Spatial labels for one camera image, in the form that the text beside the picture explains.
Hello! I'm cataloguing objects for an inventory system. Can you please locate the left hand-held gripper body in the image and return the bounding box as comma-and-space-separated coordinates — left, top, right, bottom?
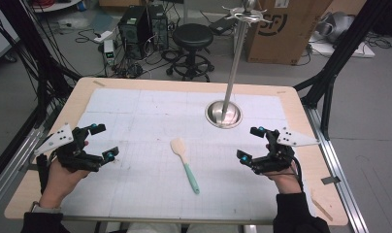
33, 122, 103, 173

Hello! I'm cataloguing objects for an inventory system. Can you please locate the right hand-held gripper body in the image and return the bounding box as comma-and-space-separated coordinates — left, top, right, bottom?
250, 126, 321, 176

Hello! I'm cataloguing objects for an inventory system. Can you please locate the person's right hand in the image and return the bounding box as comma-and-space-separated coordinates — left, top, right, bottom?
264, 143, 304, 195

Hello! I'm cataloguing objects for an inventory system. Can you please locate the person's left hand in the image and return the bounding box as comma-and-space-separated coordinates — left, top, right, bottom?
38, 157, 90, 210

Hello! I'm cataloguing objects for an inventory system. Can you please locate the white grid mat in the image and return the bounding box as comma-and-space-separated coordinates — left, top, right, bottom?
59, 87, 316, 221

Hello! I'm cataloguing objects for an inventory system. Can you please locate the metal utensil stand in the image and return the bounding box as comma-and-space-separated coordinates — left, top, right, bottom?
204, 0, 274, 130

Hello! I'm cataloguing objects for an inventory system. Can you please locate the grey tape piece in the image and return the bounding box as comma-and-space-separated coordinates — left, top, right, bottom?
320, 175, 342, 186

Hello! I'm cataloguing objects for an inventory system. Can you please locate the grey wristband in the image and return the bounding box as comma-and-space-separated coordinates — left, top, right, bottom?
30, 201, 63, 215

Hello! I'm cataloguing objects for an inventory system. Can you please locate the long beige tape strip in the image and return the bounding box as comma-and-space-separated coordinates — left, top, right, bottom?
310, 197, 335, 223

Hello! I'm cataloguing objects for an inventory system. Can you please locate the white device with green display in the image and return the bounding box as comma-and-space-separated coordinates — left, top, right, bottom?
103, 39, 116, 66

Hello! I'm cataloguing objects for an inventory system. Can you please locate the large cardboard box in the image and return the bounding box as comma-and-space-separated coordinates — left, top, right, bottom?
244, 0, 335, 66

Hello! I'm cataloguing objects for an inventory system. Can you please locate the white power strip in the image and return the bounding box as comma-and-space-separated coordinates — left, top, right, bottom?
92, 30, 114, 44

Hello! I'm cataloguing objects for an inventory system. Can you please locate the large black computer tower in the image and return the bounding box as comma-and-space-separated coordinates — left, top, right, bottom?
117, 5, 153, 61

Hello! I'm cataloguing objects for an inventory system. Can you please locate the black flat device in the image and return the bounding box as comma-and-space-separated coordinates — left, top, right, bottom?
208, 14, 238, 36

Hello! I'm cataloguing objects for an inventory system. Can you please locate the black round stool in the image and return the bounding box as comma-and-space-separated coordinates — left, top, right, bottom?
164, 22, 216, 83

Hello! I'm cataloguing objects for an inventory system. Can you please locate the slim black computer tower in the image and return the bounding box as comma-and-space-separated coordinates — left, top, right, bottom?
147, 3, 170, 51

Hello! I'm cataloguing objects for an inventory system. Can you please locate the round white table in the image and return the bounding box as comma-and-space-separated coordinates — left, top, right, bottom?
31, 0, 83, 14

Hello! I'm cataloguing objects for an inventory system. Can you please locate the white flat board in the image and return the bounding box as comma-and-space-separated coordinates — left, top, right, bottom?
308, 31, 376, 59

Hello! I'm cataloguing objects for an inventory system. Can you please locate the grey plastic device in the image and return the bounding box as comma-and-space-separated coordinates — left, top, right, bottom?
314, 11, 357, 45

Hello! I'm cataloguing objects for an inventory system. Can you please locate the thin black cable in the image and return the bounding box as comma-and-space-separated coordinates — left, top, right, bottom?
263, 156, 305, 194

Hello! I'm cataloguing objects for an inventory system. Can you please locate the black strap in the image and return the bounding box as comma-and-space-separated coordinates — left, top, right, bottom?
35, 153, 50, 196

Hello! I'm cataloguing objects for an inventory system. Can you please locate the aluminium rail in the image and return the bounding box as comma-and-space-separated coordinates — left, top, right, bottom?
302, 104, 371, 233
0, 106, 57, 213

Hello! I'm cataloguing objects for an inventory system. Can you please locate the wooden spatula with green handle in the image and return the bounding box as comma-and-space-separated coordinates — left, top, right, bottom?
170, 137, 201, 195

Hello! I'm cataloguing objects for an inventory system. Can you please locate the bundle of black floor cables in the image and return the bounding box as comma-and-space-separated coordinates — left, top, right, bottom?
112, 48, 173, 80

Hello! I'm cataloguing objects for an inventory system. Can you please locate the black frame post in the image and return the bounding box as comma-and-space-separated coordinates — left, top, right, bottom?
0, 0, 82, 131
293, 0, 392, 142

